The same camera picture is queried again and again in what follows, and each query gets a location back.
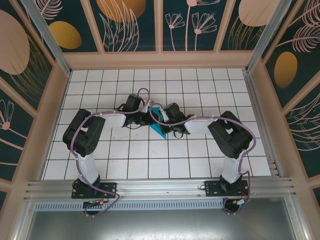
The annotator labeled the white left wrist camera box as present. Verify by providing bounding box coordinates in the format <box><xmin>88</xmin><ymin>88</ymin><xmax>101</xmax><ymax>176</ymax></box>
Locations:
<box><xmin>142</xmin><ymin>99</ymin><xmax>155</xmax><ymax>114</ymax></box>

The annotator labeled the aluminium mounting rail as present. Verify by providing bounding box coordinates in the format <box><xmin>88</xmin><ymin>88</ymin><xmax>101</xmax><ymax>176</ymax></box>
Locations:
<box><xmin>23</xmin><ymin>176</ymin><xmax>297</xmax><ymax>201</ymax></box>

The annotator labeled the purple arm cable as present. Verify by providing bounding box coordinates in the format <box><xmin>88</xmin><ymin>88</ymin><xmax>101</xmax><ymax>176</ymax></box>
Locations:
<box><xmin>149</xmin><ymin>103</ymin><xmax>258</xmax><ymax>216</ymax></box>
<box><xmin>69</xmin><ymin>87</ymin><xmax>161</xmax><ymax>218</ymax></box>

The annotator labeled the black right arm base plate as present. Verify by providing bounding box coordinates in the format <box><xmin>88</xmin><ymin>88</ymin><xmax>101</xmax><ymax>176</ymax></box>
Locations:
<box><xmin>204</xmin><ymin>179</ymin><xmax>251</xmax><ymax>198</ymax></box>

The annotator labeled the small circuit board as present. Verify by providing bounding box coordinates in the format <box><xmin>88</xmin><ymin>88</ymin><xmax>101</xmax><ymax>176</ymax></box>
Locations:
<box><xmin>231</xmin><ymin>197</ymin><xmax>251</xmax><ymax>208</ymax></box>
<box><xmin>82</xmin><ymin>199</ymin><xmax>110</xmax><ymax>210</ymax></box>

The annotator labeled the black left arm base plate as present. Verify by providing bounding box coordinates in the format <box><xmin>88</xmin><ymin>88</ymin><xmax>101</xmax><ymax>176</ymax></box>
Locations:
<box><xmin>71</xmin><ymin>181</ymin><xmax>118</xmax><ymax>200</ymax></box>

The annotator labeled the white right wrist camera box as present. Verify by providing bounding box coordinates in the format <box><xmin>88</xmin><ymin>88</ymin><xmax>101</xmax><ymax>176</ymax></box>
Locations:
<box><xmin>159</xmin><ymin>107</ymin><xmax>170</xmax><ymax>121</ymax></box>

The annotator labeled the aluminium side rail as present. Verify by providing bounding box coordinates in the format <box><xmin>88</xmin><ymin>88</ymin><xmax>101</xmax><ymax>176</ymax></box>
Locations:
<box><xmin>241</xmin><ymin>69</ymin><xmax>285</xmax><ymax>177</ymax></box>

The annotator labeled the aluminium frame post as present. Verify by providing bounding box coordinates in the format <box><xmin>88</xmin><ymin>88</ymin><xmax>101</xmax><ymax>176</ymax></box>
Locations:
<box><xmin>19</xmin><ymin>0</ymin><xmax>72</xmax><ymax>76</ymax></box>
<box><xmin>246</xmin><ymin>0</ymin><xmax>295</xmax><ymax>73</ymax></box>

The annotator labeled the grey slotted cable duct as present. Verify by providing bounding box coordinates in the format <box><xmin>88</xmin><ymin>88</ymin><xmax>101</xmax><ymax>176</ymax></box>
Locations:
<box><xmin>33</xmin><ymin>199</ymin><xmax>226</xmax><ymax>212</ymax></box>

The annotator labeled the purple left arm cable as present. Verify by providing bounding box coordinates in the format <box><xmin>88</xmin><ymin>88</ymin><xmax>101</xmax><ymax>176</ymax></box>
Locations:
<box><xmin>69</xmin><ymin>87</ymin><xmax>161</xmax><ymax>218</ymax></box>

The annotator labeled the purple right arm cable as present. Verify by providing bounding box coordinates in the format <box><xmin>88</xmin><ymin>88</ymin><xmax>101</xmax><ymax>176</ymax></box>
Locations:
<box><xmin>149</xmin><ymin>103</ymin><xmax>258</xmax><ymax>216</ymax></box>

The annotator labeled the grey metal sheet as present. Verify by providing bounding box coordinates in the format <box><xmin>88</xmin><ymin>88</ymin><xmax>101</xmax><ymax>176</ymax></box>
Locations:
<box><xmin>24</xmin><ymin>197</ymin><xmax>298</xmax><ymax>240</ymax></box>

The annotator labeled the blue paper sheet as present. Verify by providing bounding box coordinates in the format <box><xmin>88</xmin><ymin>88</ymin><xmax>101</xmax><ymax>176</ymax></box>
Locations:
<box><xmin>149</xmin><ymin>106</ymin><xmax>167</xmax><ymax>140</ymax></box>

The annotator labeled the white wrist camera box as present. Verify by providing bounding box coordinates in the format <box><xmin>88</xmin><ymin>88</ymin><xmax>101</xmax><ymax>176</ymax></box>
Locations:
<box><xmin>159</xmin><ymin>107</ymin><xmax>170</xmax><ymax>121</ymax></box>
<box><xmin>142</xmin><ymin>99</ymin><xmax>155</xmax><ymax>114</ymax></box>

